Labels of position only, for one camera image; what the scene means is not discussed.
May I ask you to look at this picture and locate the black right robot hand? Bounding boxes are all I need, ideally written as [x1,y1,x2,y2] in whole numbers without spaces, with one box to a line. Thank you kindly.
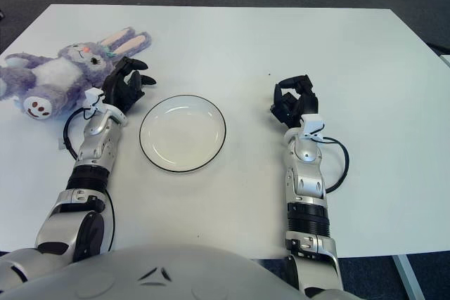
[269,74,326,138]

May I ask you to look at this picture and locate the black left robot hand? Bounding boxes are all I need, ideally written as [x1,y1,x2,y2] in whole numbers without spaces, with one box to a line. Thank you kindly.
[84,56,158,126]

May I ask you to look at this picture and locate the purple plush bunny doll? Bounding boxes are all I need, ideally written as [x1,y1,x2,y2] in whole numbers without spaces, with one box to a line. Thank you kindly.
[0,26,153,122]

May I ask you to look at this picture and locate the white plate with black rim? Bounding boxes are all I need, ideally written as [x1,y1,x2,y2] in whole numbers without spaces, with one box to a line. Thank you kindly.
[139,94,227,175]

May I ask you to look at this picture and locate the grey robot torso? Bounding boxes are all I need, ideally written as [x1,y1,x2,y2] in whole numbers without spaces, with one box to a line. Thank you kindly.
[0,243,363,300]

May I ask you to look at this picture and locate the grey table leg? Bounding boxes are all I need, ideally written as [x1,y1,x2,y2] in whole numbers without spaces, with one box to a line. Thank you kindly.
[392,254,423,300]

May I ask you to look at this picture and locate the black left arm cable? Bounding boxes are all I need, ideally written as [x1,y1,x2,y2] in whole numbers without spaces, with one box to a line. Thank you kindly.
[63,107,117,252]

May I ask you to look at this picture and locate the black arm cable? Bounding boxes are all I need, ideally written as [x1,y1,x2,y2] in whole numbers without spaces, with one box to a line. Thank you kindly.
[316,136,349,194]
[63,107,117,252]

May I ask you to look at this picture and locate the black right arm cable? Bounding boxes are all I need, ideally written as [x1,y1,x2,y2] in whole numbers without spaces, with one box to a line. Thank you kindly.
[316,136,349,194]

